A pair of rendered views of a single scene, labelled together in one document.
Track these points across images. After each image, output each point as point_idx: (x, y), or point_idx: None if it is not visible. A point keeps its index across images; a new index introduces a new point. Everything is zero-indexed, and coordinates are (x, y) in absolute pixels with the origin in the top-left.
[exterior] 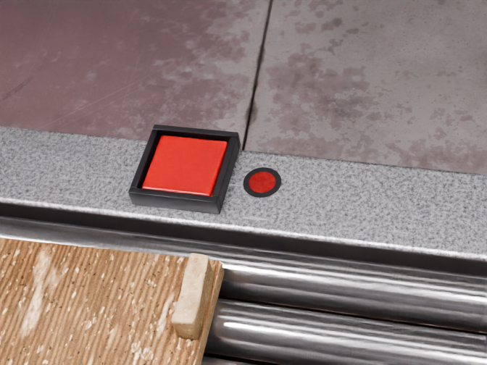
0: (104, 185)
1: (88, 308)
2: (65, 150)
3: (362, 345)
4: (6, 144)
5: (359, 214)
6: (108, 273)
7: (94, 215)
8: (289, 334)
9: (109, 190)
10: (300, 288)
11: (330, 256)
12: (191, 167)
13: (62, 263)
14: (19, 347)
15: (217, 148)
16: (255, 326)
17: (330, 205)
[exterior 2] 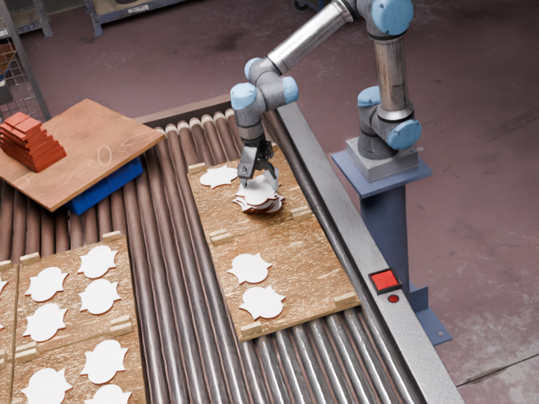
0: (369, 269)
1: (330, 284)
2: (374, 256)
3: (358, 339)
4: (367, 244)
5: (397, 322)
6: (342, 283)
7: (360, 272)
8: (352, 325)
9: (369, 271)
10: (367, 321)
11: (385, 325)
12: (384, 281)
13: (338, 273)
14: (314, 279)
15: (394, 283)
16: (350, 317)
17: (396, 315)
